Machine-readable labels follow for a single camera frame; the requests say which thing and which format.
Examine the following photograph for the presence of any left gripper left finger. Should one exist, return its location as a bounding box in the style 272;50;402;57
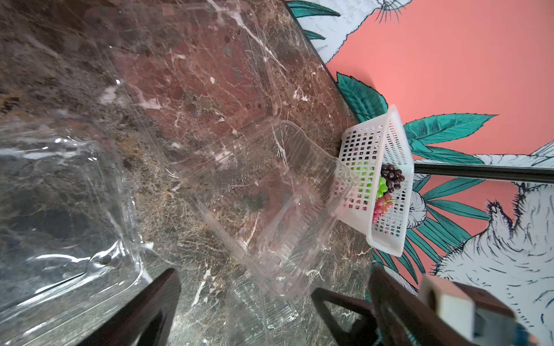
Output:
79;268;181;346

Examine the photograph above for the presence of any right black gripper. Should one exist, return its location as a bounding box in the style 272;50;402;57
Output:
311;288;379;346

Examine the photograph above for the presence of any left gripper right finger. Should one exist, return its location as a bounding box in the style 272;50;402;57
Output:
368;266;471;345

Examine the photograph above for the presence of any red grape bunch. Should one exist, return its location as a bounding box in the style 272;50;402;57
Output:
372;193;394;223

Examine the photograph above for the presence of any white plastic perforated basket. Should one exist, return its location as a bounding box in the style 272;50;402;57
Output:
338;105;414;257

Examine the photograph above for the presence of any clear plastic clamshell container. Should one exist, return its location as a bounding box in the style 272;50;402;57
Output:
178;118;358;298

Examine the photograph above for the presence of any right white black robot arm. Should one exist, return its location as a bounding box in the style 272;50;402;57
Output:
311;268;539;345

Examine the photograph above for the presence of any green grape bunch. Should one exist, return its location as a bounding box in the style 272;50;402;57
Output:
377;177;389;200

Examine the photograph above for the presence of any right black frame post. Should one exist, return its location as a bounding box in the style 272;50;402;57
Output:
414;163;553;184

